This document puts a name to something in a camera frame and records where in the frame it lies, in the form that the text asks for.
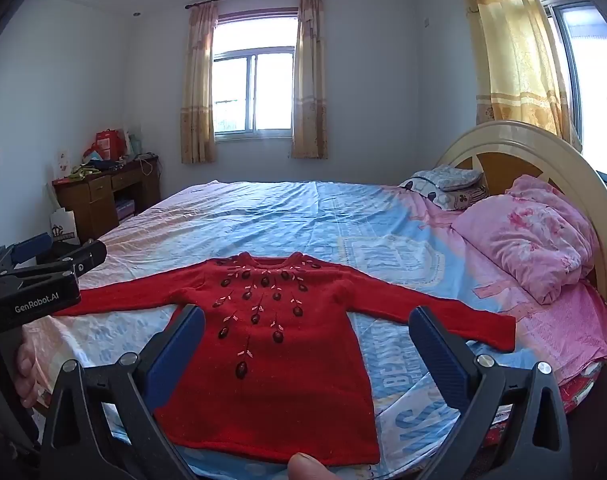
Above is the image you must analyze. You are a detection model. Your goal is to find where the cream wooden headboard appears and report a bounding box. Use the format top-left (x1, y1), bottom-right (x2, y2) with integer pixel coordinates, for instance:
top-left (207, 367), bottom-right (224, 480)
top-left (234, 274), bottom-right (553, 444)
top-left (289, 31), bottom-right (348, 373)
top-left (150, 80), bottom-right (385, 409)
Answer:
top-left (436, 120), bottom-right (607, 293)

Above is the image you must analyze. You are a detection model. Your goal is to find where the person's left hand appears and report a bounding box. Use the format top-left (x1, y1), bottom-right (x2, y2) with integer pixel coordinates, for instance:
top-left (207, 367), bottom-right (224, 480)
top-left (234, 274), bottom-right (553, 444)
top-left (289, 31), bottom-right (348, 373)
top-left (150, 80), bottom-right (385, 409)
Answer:
top-left (14, 329), bottom-right (49, 410)

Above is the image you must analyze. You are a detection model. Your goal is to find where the white paper bag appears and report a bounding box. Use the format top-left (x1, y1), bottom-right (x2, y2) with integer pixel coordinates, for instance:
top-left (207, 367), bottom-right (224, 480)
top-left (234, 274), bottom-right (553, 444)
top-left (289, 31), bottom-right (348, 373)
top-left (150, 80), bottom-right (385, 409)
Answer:
top-left (50, 207), bottom-right (79, 247)

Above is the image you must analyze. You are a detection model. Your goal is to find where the red knitted sweater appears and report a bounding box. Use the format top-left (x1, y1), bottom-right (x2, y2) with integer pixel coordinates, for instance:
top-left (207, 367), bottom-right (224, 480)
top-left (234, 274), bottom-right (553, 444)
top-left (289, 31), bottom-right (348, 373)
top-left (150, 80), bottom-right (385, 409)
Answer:
top-left (54, 251), bottom-right (517, 466)

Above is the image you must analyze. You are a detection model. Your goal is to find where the beige patterned curtain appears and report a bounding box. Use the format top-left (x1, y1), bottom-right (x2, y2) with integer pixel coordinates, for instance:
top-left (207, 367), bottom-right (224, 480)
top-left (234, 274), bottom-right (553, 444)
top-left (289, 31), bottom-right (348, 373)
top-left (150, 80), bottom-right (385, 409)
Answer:
top-left (180, 2), bottom-right (219, 165)
top-left (291, 0), bottom-right (330, 160)

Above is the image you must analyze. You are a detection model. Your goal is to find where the pink floral quilt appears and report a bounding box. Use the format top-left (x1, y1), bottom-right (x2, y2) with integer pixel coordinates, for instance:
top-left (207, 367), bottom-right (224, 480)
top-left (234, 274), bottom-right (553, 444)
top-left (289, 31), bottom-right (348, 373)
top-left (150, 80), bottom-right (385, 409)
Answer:
top-left (451, 175), bottom-right (600, 306)

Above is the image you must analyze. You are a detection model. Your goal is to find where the dark maroon cloth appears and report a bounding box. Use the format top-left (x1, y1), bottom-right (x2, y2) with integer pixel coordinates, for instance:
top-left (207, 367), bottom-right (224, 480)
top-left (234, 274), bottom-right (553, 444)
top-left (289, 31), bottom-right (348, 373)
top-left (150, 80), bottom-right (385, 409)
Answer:
top-left (566, 362), bottom-right (607, 480)

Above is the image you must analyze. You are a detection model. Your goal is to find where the red gift box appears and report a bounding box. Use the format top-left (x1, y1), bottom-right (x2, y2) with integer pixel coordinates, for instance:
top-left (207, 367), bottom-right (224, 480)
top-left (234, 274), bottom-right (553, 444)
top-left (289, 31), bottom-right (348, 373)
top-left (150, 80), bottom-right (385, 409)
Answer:
top-left (94, 129), bottom-right (127, 161)

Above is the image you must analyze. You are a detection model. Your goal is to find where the black and white patterned pillow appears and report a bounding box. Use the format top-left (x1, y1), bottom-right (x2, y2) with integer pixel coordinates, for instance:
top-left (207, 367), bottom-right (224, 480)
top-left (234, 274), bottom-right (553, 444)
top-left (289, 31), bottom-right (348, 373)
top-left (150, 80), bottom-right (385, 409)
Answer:
top-left (398, 178), bottom-right (489, 212)

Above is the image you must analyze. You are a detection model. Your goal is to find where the bed with printed sheet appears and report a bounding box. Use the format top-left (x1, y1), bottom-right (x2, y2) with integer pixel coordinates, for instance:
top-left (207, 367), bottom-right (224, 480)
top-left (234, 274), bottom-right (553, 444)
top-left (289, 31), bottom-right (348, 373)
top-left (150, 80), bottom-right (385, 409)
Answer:
top-left (21, 178), bottom-right (607, 480)

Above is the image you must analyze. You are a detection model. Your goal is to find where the yellow patterned curtain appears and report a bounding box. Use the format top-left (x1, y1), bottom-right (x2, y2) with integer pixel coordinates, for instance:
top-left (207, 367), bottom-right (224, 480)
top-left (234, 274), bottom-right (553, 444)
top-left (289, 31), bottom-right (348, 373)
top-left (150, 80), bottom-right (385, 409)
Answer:
top-left (452, 0), bottom-right (584, 152)

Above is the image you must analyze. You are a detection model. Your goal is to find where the large side window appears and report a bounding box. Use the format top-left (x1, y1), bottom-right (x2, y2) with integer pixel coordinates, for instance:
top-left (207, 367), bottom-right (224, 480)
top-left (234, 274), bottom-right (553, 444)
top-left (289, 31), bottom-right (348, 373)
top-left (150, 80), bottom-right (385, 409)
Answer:
top-left (539, 0), bottom-right (607, 187)

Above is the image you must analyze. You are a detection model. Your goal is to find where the window with white frame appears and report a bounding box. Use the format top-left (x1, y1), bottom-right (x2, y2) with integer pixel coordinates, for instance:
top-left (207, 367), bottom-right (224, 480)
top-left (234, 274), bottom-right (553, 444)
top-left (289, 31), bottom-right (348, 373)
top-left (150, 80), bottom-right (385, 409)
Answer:
top-left (211, 7), bottom-right (300, 137)

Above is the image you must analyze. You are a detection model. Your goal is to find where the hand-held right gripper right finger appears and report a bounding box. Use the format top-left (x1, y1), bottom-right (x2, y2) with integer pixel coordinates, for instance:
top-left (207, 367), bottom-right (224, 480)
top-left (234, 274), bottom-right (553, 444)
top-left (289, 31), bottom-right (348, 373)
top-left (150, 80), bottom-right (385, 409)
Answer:
top-left (408, 305), bottom-right (572, 480)

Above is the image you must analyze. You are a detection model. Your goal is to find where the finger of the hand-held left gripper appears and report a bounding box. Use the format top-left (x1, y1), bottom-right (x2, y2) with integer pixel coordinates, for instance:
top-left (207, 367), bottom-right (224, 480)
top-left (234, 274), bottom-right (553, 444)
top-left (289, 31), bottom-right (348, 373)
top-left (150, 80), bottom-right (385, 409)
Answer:
top-left (4, 232), bottom-right (54, 264)
top-left (34, 239), bottom-right (108, 279)

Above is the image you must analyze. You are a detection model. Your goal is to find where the person's right hand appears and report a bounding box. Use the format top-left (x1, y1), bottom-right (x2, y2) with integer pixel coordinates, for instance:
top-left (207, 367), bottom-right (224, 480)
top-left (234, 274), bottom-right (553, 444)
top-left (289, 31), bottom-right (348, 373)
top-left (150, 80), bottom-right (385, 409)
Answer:
top-left (288, 452), bottom-right (335, 480)

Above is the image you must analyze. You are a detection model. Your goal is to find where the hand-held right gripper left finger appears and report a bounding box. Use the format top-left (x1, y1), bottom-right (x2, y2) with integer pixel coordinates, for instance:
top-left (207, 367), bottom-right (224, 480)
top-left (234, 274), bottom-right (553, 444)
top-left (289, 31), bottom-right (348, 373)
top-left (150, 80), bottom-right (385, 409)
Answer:
top-left (46, 304), bottom-right (207, 480)

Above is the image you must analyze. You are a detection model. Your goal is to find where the brown wooden desk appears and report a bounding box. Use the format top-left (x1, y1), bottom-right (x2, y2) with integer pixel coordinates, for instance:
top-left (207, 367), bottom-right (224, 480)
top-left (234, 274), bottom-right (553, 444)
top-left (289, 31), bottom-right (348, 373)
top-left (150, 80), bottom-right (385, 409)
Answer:
top-left (52, 155), bottom-right (162, 244)

